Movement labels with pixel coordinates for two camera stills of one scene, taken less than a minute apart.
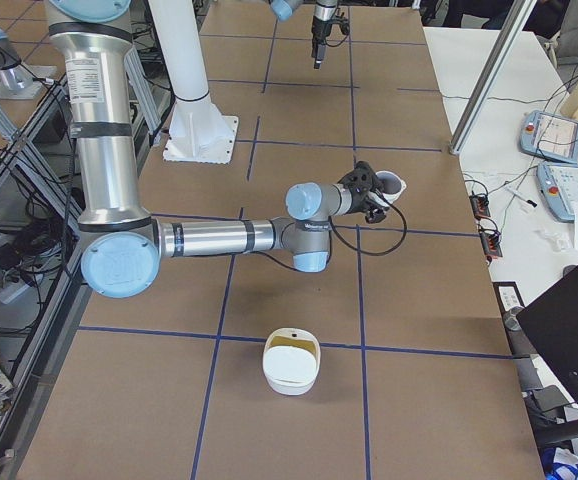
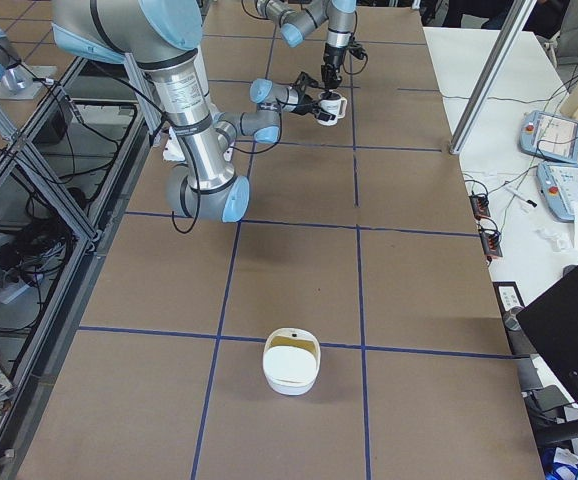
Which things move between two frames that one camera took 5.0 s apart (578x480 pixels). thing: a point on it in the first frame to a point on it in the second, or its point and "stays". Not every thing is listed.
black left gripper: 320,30 to 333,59
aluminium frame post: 517,18 stays
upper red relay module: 479,204 stays
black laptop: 568,328 stays
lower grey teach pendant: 562,185 stays
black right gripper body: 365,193 to 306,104
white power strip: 9,292 stays
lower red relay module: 491,243 stays
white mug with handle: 392,185 to 334,103
